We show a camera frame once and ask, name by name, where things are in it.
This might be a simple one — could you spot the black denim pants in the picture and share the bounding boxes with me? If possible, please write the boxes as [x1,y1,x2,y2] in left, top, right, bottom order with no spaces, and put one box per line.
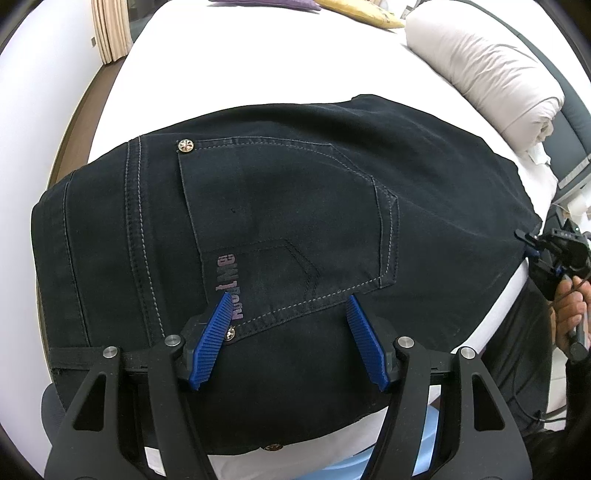
[32,95,541,455]

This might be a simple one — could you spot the purple cushion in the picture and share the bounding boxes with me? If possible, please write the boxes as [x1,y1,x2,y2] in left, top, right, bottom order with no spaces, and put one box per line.
[213,0,322,12]

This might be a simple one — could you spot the rolled white duvet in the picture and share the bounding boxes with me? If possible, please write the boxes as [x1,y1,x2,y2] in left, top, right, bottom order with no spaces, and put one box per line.
[406,1,565,155]

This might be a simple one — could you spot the yellow cushion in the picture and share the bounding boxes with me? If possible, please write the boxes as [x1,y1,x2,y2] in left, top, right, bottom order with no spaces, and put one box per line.
[315,0,405,30]

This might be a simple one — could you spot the dark grey headboard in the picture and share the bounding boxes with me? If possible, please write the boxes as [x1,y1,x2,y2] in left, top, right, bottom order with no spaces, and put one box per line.
[467,1,590,190]

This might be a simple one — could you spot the white bed mattress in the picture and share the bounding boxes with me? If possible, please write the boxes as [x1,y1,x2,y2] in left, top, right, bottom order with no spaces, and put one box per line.
[90,1,555,479]

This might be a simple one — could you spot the left beige curtain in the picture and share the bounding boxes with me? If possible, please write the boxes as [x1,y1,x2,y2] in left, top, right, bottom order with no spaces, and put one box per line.
[91,0,132,65]

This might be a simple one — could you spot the person's right hand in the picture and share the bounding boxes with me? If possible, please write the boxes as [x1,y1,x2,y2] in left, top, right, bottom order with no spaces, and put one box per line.
[551,276,590,355]

